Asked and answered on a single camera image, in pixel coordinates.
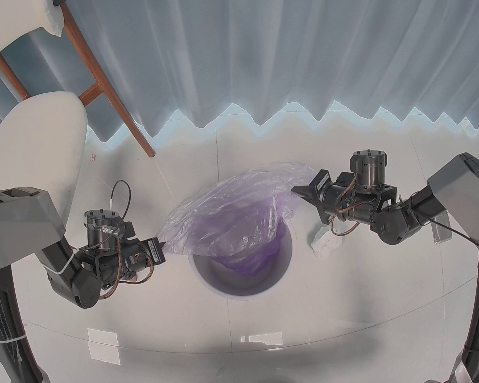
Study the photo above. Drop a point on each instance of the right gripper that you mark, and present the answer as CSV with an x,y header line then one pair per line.
x,y
337,200

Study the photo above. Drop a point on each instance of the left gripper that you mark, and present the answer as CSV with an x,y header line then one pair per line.
x,y
143,253

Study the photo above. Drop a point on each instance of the purple plastic bag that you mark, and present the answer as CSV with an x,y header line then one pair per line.
x,y
231,214

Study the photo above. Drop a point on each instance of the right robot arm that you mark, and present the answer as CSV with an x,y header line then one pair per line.
x,y
455,190

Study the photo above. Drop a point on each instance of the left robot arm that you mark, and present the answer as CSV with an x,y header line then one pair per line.
x,y
20,222

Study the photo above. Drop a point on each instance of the white trash bin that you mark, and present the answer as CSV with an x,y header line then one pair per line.
x,y
215,277

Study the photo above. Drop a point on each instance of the crumpled white paper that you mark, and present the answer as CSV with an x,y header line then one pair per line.
x,y
325,245

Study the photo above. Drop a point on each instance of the white cushioned wooden chair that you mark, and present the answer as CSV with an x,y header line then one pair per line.
x,y
32,146

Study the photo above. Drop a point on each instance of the pale blue curtain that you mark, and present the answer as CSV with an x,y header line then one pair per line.
x,y
263,34

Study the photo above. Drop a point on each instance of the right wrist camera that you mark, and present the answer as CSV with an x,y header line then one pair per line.
x,y
345,180

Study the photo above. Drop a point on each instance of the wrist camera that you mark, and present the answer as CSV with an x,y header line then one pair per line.
x,y
127,229
345,180

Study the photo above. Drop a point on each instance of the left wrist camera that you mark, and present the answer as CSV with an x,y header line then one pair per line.
x,y
127,229

